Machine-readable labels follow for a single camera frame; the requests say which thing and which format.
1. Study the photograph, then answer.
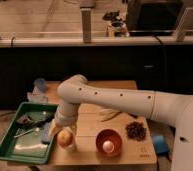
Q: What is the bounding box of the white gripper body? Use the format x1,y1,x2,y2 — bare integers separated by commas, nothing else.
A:
49,109,78,138

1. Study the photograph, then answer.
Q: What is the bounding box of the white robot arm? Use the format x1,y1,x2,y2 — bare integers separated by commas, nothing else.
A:
54,74,193,171

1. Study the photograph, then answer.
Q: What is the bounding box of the white paper cup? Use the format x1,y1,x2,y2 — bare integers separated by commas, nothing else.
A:
64,136,76,151

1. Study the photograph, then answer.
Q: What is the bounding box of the blue plastic cup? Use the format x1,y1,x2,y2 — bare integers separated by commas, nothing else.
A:
34,78,46,92

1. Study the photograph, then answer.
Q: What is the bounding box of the blue sponge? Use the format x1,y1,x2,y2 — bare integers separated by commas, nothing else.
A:
41,122,51,144

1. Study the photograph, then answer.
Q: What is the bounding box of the white plastic spoon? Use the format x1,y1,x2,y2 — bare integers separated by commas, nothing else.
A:
14,128,40,138

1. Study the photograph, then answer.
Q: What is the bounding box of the green plastic tray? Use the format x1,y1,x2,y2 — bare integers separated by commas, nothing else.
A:
0,102,57,164

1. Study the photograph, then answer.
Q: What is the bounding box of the orange bowl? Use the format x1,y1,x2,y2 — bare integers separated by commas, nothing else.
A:
96,129,122,157

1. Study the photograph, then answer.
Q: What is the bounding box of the white egg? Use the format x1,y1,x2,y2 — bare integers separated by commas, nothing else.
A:
102,141,114,153

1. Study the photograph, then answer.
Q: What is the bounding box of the dark grape bunch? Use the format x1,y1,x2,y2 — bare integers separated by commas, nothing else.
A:
125,121,146,141

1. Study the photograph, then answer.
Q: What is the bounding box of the cluttered small box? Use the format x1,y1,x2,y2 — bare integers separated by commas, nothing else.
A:
107,21,130,37

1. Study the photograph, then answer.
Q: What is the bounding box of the blue object on floor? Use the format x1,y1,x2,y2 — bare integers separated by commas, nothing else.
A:
152,135,169,154

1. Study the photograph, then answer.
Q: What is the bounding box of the dark monitor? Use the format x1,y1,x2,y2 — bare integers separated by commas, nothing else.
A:
126,0,183,31

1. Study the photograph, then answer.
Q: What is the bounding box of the black handled knife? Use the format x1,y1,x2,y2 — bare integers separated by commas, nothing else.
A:
17,114,54,129

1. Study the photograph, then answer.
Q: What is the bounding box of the grey metal post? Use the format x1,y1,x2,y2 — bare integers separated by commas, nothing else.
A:
81,8,91,43

